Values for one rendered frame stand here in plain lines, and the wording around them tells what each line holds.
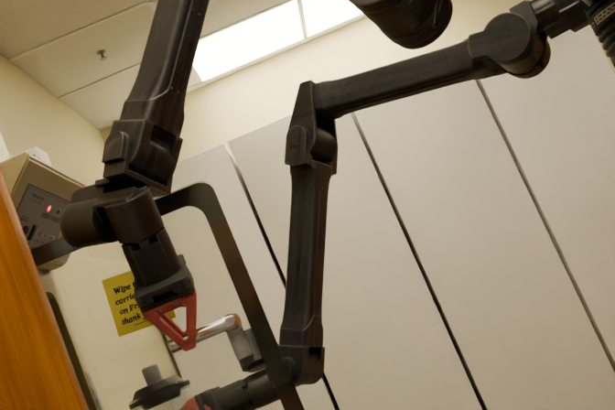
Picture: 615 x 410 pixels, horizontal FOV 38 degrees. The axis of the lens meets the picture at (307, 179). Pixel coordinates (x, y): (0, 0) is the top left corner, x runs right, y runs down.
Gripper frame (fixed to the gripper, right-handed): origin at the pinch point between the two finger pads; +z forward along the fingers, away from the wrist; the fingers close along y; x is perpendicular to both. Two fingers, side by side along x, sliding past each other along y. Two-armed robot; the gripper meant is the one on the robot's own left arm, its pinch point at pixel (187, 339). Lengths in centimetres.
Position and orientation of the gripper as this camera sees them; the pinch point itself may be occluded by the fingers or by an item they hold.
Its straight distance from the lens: 113.3
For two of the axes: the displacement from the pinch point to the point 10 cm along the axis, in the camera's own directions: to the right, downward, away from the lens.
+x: 9.2, -3.7, 1.1
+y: 1.9, 1.9, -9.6
